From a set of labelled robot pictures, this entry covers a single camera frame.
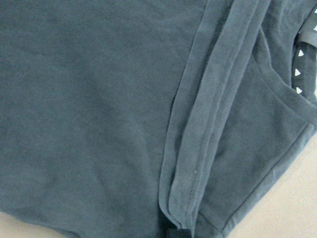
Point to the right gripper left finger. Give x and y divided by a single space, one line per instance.
173 233

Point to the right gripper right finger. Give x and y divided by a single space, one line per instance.
185 233

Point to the black graphic t-shirt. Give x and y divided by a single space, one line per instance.
125 118

